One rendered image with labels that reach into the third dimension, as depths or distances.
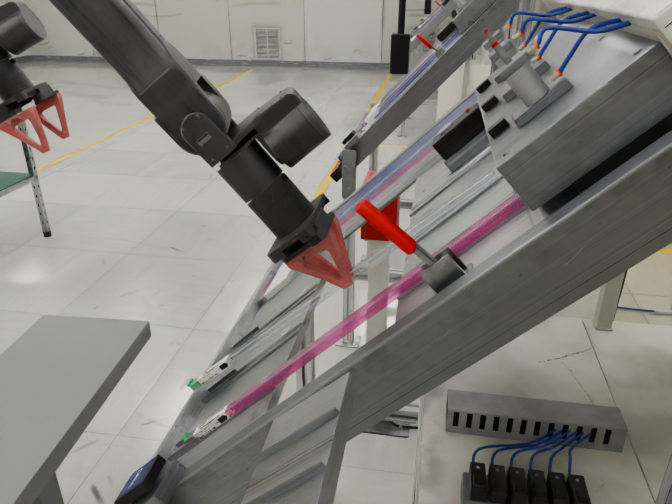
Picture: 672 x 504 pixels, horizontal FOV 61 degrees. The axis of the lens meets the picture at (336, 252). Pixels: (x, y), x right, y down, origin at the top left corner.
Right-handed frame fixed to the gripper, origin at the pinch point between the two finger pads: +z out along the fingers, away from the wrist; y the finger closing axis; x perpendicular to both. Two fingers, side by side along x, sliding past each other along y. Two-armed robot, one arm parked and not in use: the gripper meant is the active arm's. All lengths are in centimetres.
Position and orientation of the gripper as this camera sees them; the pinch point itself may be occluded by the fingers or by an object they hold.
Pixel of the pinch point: (345, 278)
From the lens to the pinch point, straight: 69.9
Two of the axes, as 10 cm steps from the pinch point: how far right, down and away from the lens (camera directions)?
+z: 6.4, 7.2, 2.6
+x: -7.6, 5.2, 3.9
